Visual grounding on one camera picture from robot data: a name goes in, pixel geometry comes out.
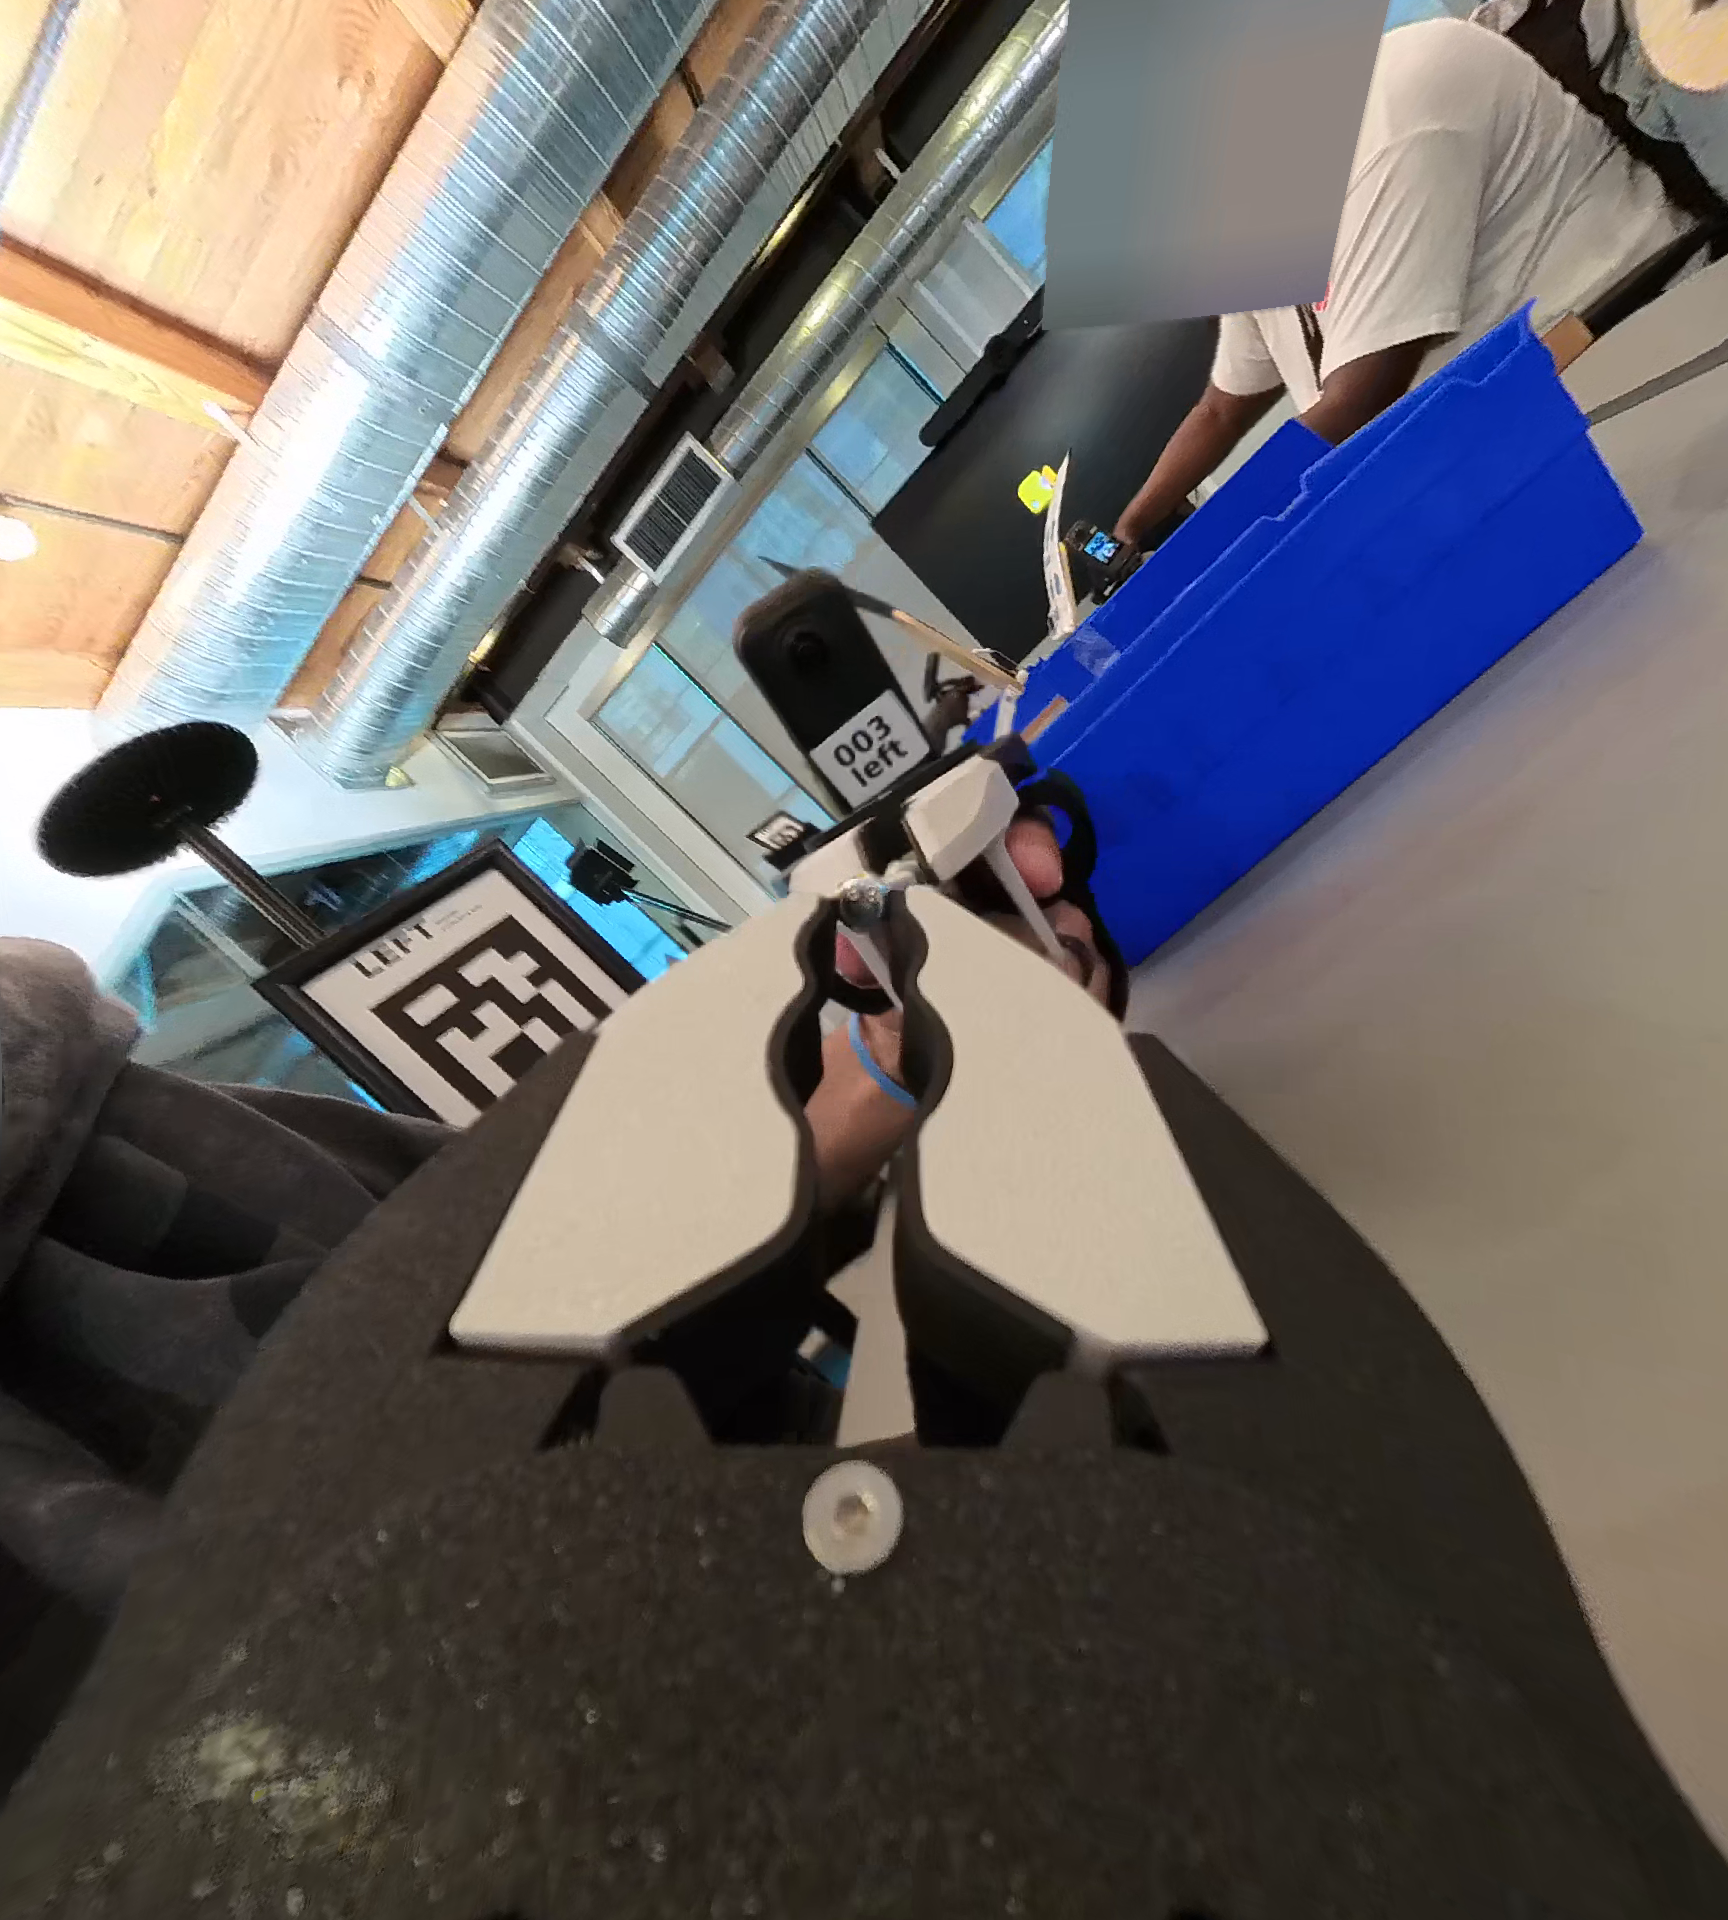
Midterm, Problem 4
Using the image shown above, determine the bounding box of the hanging denim jacket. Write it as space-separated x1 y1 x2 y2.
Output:
1464 0 1728 289

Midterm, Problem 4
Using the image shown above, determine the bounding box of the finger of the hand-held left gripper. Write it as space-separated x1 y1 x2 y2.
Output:
797 836 918 906
908 757 1028 884

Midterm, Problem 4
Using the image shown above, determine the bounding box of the blue plastic bin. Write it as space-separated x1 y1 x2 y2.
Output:
959 296 1646 970

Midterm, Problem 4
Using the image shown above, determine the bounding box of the white air vent grille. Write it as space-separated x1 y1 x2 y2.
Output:
607 435 733 576

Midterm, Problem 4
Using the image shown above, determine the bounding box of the large silver air duct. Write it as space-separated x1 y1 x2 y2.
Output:
97 0 761 752

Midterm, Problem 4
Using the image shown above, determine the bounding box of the black video bar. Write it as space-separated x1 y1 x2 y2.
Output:
920 322 1038 450

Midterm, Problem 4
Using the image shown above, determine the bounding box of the black display screen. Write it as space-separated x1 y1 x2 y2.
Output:
870 315 1264 654

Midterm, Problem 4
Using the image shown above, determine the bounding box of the blue wristband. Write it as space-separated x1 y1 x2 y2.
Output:
845 1025 924 1117

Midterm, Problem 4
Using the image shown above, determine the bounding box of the document stand with black board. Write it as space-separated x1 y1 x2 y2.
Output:
757 558 1032 752

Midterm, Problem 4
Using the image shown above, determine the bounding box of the framed marker sign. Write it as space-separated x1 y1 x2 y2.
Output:
252 836 647 1128

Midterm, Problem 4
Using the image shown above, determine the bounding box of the black round disc on pole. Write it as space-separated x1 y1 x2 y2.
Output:
35 721 356 955

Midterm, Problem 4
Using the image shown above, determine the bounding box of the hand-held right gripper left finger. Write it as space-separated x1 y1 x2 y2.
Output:
443 888 824 1454

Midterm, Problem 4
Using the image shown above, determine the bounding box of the white sheet with yellow mark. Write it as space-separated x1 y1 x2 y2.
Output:
1016 450 1084 641

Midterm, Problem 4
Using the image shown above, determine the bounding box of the person's left hand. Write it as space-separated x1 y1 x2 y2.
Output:
1013 817 1128 1022

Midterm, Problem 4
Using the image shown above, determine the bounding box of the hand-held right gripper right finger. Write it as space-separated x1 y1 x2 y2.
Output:
893 884 1275 1454

